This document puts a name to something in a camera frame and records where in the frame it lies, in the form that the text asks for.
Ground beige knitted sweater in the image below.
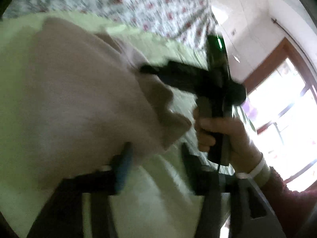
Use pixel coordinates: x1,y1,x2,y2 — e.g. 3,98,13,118
25,17,193,192

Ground person's right hand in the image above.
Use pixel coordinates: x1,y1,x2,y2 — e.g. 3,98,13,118
193,106,263,174

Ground red flowered white quilt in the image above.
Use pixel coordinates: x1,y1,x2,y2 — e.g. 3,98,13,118
4,0,220,51

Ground dark curtain rod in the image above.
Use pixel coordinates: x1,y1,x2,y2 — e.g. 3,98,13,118
271,17,317,63

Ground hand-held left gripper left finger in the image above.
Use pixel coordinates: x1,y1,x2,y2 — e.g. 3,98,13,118
27,141,135,238

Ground light green bed sheet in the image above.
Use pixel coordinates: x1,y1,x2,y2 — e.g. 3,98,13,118
0,12,259,238

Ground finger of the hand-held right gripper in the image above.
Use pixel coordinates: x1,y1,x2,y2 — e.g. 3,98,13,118
139,60,224,98

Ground brown framed window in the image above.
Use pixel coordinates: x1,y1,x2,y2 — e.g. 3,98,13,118
243,38,317,192

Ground person's right forearm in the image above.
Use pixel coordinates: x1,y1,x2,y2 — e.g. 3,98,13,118
235,154,317,238

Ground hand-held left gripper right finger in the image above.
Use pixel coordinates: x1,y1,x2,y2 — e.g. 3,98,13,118
180,142,286,238

